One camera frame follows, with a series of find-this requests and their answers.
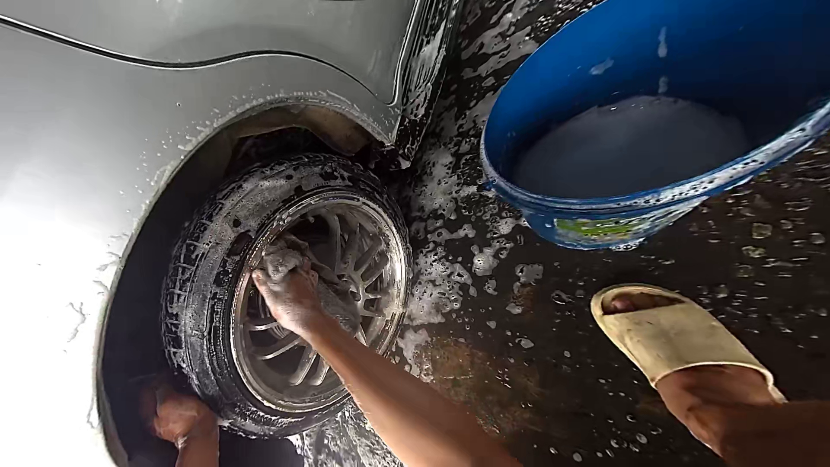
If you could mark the person's right hand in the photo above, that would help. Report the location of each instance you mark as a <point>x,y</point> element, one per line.
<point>295,303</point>

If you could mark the person's left hand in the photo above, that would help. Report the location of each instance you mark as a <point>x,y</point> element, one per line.
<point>183,416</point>

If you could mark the person's right thumb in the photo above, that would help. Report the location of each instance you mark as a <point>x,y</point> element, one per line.
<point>264,286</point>

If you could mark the person's left fingers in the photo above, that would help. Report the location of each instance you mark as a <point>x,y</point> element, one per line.
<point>153,405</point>

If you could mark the person's right fingers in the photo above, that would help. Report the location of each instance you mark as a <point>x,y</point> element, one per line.
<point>309,275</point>

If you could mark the grey soapy cloth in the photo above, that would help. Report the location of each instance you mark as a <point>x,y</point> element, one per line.
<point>338,308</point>

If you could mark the person's right forearm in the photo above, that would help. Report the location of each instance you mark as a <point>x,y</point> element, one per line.
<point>402,402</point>

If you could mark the person's left forearm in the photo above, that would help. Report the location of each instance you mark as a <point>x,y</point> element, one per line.
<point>200,450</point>

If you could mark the car wheel with spoked rim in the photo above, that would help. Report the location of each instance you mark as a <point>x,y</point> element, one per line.
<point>211,279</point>

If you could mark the silver car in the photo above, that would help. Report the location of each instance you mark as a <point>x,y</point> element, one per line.
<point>58,155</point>

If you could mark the blue bucket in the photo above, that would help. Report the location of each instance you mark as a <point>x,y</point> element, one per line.
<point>544,97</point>

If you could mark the person's legs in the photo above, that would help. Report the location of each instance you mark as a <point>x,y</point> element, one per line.
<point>720,389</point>

